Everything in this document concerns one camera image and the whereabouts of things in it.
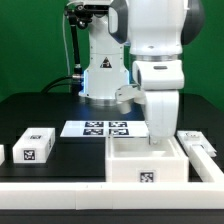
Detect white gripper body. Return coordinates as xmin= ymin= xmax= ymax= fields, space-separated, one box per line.
xmin=145 ymin=90 xmax=179 ymax=140

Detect white fence wall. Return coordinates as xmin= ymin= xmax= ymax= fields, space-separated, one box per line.
xmin=0 ymin=146 xmax=224 ymax=211

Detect white base tag plate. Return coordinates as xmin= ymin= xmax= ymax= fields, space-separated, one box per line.
xmin=61 ymin=121 xmax=148 ymax=137

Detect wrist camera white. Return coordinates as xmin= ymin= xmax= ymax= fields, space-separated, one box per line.
xmin=115 ymin=84 xmax=145 ymax=114

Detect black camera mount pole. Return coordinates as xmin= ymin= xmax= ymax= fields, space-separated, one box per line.
xmin=64 ymin=5 xmax=92 ymax=80

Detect white cabinet body box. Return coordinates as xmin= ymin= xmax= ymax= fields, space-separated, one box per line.
xmin=105 ymin=137 xmax=189 ymax=183

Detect black cables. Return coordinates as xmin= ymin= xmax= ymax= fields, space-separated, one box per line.
xmin=40 ymin=75 xmax=84 ymax=93

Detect white block left edge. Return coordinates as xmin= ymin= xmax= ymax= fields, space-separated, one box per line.
xmin=0 ymin=145 xmax=5 ymax=166

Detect white cabinet door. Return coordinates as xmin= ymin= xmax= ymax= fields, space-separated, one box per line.
xmin=177 ymin=131 xmax=217 ymax=157

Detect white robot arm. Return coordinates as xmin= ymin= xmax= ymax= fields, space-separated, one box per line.
xmin=79 ymin=0 xmax=204 ymax=143

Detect white cabinet top block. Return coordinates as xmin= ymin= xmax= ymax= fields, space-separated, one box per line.
xmin=12 ymin=128 xmax=55 ymax=164

